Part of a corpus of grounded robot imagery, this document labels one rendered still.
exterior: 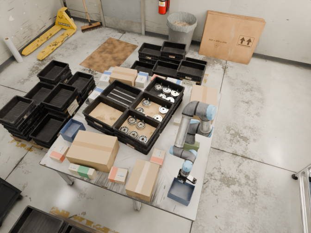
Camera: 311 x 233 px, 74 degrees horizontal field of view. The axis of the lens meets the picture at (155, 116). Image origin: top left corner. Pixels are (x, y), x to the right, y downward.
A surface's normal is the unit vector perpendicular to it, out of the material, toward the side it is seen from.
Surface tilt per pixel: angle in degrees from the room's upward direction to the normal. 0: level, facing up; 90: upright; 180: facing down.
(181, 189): 0
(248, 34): 80
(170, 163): 0
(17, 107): 0
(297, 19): 90
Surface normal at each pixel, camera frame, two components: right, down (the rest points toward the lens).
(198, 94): 0.01, -0.61
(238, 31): -0.32, 0.63
